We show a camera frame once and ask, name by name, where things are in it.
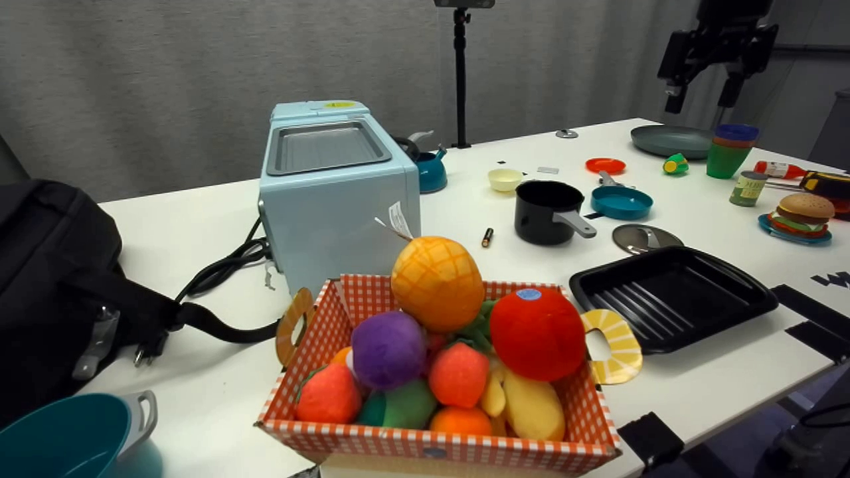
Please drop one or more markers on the green plastic cup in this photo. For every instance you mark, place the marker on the green plastic cup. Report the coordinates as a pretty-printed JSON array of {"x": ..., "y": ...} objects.
[{"x": 725, "y": 160}]

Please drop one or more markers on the red plush tomato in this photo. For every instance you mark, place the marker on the red plush tomato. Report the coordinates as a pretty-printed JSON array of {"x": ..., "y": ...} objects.
[{"x": 535, "y": 335}]

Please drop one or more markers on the green plush fruit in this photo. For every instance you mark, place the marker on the green plush fruit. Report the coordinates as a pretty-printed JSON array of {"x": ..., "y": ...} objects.
[{"x": 402, "y": 405}]

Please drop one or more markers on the orange plush pineapple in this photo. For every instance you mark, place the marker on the orange plush pineapple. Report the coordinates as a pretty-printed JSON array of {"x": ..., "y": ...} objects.
[{"x": 438, "y": 283}]

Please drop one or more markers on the round black lid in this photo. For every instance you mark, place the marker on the round black lid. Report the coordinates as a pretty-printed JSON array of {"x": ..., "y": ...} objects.
[{"x": 645, "y": 239}]

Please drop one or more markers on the teal round plate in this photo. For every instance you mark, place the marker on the teal round plate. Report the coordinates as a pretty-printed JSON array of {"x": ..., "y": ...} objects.
[{"x": 767, "y": 230}]

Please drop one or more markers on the red checkered cardboard basket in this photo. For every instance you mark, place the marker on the red checkered cardboard basket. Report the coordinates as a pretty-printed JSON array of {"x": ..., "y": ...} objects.
[{"x": 425, "y": 441}]

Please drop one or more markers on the black ridged grill tray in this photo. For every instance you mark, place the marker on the black ridged grill tray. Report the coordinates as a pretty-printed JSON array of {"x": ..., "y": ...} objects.
[{"x": 672, "y": 295}]

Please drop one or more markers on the small brown cylinder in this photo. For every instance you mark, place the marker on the small brown cylinder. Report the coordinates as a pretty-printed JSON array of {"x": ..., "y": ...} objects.
[{"x": 486, "y": 237}]

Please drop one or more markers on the grey green can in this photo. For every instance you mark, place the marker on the grey green can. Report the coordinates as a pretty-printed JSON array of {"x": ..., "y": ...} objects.
[{"x": 747, "y": 190}]

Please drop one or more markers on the small red round plate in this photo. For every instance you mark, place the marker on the small red round plate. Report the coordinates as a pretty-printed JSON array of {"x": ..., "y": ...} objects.
[{"x": 606, "y": 165}]

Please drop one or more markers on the toy burger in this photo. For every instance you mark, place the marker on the toy burger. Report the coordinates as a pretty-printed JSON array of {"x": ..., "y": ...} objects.
[{"x": 802, "y": 211}]

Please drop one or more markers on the small cream bowl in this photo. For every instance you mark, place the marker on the small cream bowl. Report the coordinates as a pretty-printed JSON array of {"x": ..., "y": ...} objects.
[{"x": 504, "y": 180}]

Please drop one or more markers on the dark grey round plate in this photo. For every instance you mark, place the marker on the dark grey round plate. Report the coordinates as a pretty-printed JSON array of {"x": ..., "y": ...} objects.
[{"x": 668, "y": 142}]

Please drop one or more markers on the red white small package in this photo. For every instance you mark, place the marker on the red white small package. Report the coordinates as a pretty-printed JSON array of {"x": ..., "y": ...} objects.
[{"x": 778, "y": 170}]

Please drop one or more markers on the red orange plush peach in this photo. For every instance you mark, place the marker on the red orange plush peach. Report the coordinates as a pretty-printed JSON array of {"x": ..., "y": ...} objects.
[
  {"x": 326, "y": 397},
  {"x": 456, "y": 375}
]

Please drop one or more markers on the black backpack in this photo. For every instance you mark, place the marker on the black backpack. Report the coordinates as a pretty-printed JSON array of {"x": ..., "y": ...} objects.
[{"x": 54, "y": 267}]

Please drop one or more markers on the yellow plush banana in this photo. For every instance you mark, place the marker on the yellow plush banana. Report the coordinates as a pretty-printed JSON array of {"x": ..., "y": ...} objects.
[{"x": 531, "y": 408}]

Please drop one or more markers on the purple plush fruit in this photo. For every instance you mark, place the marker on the purple plush fruit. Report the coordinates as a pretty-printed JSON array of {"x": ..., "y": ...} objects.
[{"x": 387, "y": 348}]

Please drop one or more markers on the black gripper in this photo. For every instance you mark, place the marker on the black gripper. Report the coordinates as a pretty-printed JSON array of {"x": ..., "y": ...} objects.
[{"x": 730, "y": 23}]

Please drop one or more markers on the yellow green toy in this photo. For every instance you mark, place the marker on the yellow green toy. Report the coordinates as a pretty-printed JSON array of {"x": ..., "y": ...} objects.
[{"x": 676, "y": 164}]

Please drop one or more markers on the black tripod stand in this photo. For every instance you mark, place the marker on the black tripod stand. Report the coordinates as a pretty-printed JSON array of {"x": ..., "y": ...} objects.
[{"x": 460, "y": 71}]

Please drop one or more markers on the blue plastic cup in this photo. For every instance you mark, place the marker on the blue plastic cup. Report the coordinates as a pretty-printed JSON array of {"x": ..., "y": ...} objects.
[{"x": 735, "y": 134}]

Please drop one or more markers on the small grey object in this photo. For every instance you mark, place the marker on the small grey object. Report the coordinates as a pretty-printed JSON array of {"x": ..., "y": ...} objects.
[{"x": 565, "y": 134}]

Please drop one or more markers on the light blue box appliance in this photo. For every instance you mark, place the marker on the light blue box appliance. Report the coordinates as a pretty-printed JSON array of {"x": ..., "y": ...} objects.
[{"x": 334, "y": 213}]

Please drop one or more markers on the orange plush fruit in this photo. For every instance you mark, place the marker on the orange plush fruit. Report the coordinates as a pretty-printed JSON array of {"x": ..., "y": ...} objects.
[{"x": 460, "y": 423}]

